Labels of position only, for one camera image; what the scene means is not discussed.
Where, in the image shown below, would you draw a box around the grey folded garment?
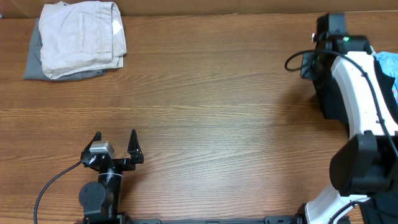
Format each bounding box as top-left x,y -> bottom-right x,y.
23,18 -> 106,82

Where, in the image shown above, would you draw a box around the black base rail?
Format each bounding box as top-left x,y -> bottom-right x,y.
74,214 -> 352,224

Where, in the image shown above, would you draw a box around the black t-shirt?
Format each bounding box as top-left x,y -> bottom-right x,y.
313,78 -> 349,129

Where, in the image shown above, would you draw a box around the light blue garment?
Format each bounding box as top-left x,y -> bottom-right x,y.
373,51 -> 397,103

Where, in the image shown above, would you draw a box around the black garment pile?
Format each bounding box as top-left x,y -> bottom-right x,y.
361,60 -> 397,224

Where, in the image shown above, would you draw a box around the beige folded trousers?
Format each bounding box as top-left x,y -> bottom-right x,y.
38,1 -> 127,80

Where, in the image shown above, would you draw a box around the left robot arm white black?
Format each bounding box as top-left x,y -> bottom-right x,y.
78,129 -> 144,224

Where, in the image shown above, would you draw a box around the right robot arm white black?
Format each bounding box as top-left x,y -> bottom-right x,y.
297,14 -> 397,223

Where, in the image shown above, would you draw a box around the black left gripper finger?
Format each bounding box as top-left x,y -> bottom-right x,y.
127,129 -> 144,164
83,131 -> 101,153

